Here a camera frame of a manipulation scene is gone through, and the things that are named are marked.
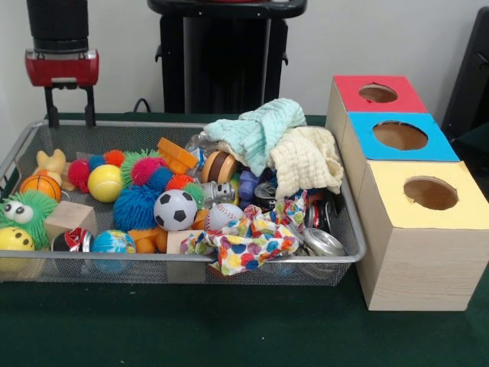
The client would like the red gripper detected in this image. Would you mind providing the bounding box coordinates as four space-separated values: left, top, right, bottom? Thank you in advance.
24 48 101 130

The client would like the yellow duck plush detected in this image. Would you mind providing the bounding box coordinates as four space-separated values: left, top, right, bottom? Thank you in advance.
35 148 78 192

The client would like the multicolour spiky caterpillar toy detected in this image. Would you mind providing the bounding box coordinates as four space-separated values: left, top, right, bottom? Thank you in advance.
121 148 206 206

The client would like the orange plastic tray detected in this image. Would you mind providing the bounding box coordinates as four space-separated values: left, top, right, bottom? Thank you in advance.
156 137 199 176

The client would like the light blue waffle cloth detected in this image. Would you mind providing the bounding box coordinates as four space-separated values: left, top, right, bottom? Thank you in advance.
204 98 309 177

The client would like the cream waffle cloth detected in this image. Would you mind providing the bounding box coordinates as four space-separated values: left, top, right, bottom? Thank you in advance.
213 126 345 200

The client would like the clear mesh bin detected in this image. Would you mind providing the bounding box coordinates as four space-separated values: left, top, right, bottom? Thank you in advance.
0 120 368 287

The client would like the wooden box with three holes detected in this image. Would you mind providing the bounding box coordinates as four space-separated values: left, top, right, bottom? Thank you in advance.
326 74 489 311

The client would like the plain yellow ball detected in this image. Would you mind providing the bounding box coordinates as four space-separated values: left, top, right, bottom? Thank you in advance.
87 164 124 203

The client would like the green googly-eyed puffer ball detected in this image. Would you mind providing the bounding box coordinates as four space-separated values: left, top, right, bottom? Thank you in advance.
0 190 58 249

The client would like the large blue spiky ball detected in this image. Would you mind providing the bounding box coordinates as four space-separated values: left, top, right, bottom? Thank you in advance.
112 185 161 233

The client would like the black and white soccer ball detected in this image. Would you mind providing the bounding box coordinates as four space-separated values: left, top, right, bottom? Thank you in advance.
154 190 199 232

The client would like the white baseball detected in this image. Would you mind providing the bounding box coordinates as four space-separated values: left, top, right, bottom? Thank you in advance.
205 202 245 232

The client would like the colourful spotted cloth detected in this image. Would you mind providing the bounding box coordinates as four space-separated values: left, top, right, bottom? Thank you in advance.
181 190 307 277

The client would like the dark green table cloth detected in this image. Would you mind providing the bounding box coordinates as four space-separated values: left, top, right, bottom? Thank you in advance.
0 111 489 367

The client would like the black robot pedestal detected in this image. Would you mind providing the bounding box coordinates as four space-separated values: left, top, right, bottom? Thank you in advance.
147 0 309 115

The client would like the black furniture frame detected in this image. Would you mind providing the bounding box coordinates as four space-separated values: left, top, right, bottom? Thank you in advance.
441 5 489 142

